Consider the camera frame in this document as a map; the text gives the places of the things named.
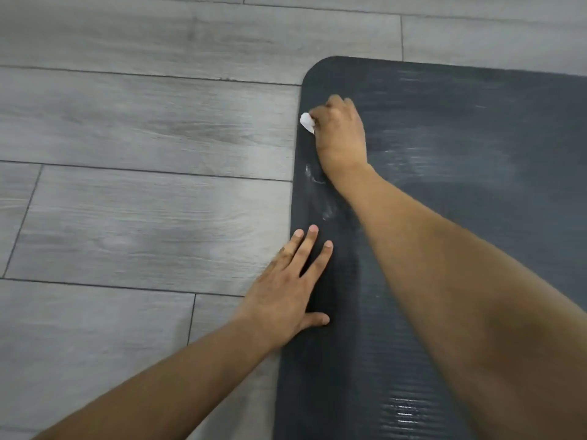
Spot person's right hand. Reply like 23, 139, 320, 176
310, 94, 371, 182

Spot person's left hand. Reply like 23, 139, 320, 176
234, 225, 334, 351

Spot dark grey yoga mat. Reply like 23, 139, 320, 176
273, 56, 587, 440

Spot person's left forearm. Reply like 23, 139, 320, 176
34, 315, 281, 440

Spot person's right forearm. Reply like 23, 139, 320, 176
328, 164, 587, 440

